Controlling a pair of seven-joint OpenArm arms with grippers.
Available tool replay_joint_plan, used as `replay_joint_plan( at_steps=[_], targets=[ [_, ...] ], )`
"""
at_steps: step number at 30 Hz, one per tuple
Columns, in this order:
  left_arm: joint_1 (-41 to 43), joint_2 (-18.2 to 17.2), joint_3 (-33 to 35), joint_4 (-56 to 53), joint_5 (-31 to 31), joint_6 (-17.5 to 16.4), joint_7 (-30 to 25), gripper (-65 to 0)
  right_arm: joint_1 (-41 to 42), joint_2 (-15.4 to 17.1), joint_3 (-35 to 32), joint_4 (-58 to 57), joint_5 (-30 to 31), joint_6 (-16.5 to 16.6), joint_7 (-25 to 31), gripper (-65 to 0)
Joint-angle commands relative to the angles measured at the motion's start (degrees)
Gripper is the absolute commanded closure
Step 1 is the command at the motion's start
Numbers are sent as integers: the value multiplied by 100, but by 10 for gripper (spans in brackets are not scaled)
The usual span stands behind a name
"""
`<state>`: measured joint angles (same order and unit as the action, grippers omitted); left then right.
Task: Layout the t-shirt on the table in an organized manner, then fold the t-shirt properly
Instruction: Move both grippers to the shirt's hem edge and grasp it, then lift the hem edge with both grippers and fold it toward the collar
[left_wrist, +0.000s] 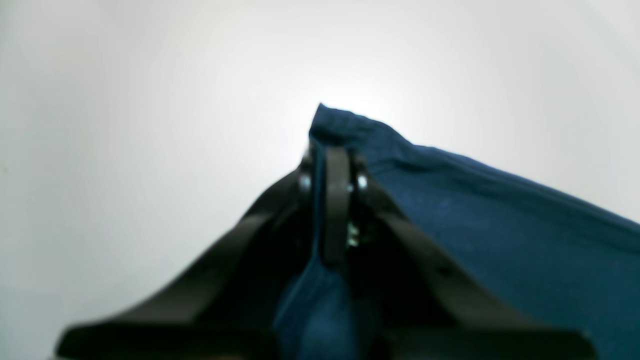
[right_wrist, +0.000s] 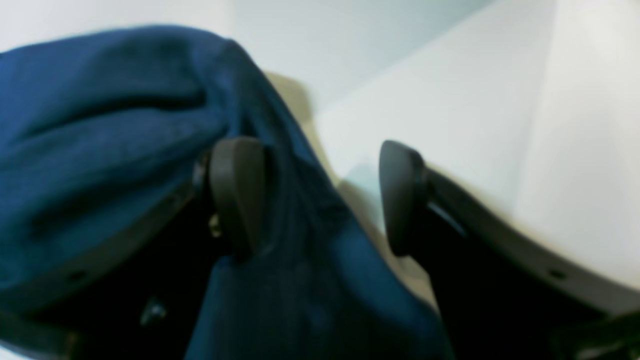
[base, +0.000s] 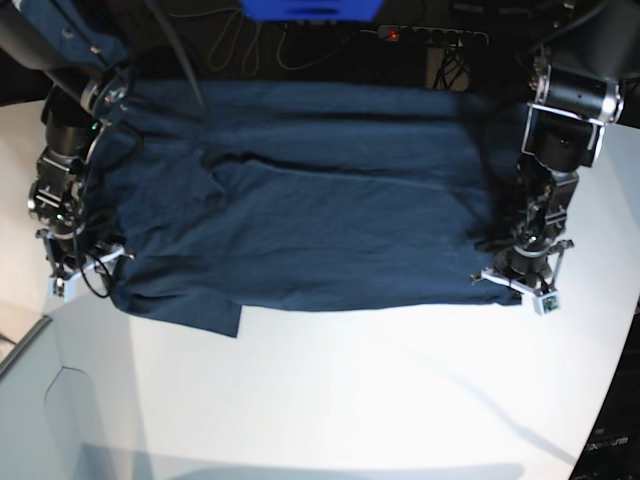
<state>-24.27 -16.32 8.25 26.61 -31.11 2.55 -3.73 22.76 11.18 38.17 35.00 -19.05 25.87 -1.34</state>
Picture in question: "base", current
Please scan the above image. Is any black power strip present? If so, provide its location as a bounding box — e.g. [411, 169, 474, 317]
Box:
[377, 25, 489, 48]

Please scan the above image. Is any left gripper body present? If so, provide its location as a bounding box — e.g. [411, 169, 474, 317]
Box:
[475, 238, 574, 289]

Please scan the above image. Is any grey looped cable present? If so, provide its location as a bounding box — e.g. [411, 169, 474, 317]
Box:
[207, 9, 351, 74]

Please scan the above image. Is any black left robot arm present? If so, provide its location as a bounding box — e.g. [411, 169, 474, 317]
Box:
[471, 1, 639, 298]

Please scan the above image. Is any black device with label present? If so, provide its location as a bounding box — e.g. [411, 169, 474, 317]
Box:
[569, 429, 639, 480]

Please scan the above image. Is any blue plastic bin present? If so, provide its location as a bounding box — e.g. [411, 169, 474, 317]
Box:
[240, 0, 383, 22]

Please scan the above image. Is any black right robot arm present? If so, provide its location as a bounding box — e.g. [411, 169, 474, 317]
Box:
[1, 1, 196, 300]

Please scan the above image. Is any dark navy t-shirt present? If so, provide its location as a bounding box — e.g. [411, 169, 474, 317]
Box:
[85, 81, 523, 337]

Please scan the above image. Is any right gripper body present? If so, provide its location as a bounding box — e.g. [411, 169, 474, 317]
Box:
[35, 220, 135, 295]

